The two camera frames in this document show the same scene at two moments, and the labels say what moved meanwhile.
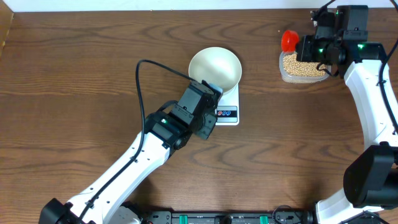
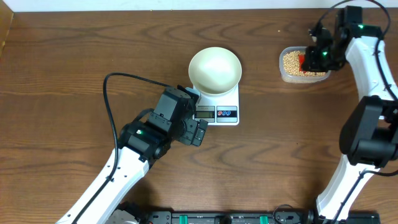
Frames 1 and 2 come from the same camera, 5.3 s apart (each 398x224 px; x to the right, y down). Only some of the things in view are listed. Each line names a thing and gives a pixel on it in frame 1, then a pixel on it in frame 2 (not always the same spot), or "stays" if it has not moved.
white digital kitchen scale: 227,111 stays
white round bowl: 217,66 stays
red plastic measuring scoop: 288,40 to 301,58
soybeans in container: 292,66 stays
